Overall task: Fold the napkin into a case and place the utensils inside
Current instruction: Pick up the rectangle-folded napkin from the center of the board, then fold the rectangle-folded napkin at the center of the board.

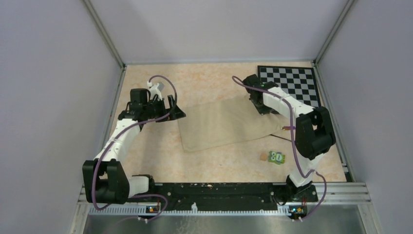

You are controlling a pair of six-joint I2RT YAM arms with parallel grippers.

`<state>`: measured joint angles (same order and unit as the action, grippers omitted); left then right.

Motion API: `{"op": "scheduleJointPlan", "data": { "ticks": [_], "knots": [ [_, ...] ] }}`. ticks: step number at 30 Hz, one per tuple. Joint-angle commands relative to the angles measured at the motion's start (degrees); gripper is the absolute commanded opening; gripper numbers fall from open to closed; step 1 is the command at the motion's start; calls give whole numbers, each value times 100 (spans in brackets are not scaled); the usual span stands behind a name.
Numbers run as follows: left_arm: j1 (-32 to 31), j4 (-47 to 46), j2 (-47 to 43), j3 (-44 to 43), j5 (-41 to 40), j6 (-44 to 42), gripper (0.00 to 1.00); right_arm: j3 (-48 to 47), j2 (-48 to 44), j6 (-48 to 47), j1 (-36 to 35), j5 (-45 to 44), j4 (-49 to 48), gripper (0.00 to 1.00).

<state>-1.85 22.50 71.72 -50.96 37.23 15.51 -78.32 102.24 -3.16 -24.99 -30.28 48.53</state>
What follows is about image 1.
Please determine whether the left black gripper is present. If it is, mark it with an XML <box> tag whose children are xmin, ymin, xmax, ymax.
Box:
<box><xmin>143</xmin><ymin>95</ymin><xmax>185</xmax><ymax>122</ymax></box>

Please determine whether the beige cloth napkin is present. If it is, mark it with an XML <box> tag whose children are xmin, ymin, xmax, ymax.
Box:
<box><xmin>178</xmin><ymin>96</ymin><xmax>282</xmax><ymax>152</ymax></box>

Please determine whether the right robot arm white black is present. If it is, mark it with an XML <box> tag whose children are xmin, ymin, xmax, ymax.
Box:
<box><xmin>232</xmin><ymin>75</ymin><xmax>336</xmax><ymax>201</ymax></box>

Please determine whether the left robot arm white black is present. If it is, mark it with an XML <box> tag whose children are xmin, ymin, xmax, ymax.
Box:
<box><xmin>82</xmin><ymin>88</ymin><xmax>186</xmax><ymax>204</ymax></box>

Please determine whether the iridescent purple utensil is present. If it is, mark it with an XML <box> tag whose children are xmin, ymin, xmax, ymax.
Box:
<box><xmin>282</xmin><ymin>126</ymin><xmax>296</xmax><ymax>131</ymax></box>

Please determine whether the black white checkerboard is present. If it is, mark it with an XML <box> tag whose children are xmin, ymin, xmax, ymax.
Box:
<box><xmin>257</xmin><ymin>65</ymin><xmax>321</xmax><ymax>107</ymax></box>

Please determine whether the black utensil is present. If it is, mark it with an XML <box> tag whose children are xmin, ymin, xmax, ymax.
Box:
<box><xmin>270</xmin><ymin>134</ymin><xmax>292</xmax><ymax>142</ymax></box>

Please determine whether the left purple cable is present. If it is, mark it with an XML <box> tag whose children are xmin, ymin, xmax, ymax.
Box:
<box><xmin>91</xmin><ymin>75</ymin><xmax>178</xmax><ymax>223</ymax></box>

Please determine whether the purple cable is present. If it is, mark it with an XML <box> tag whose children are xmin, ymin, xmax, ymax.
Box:
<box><xmin>91</xmin><ymin>75</ymin><xmax>178</xmax><ymax>223</ymax></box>
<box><xmin>231</xmin><ymin>76</ymin><xmax>327</xmax><ymax>222</ymax></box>

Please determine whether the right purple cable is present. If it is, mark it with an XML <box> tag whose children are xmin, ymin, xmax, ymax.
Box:
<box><xmin>231</xmin><ymin>76</ymin><xmax>327</xmax><ymax>222</ymax></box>

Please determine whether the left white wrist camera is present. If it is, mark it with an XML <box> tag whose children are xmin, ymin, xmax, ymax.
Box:
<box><xmin>147</xmin><ymin>81</ymin><xmax>165</xmax><ymax>100</ymax></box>

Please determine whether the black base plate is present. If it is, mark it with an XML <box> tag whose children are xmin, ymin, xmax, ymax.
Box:
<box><xmin>126</xmin><ymin>182</ymin><xmax>319</xmax><ymax>213</ymax></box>

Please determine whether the aluminium frame rail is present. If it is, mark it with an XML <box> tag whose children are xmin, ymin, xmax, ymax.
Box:
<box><xmin>76</xmin><ymin>182</ymin><xmax>371</xmax><ymax>219</ymax></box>

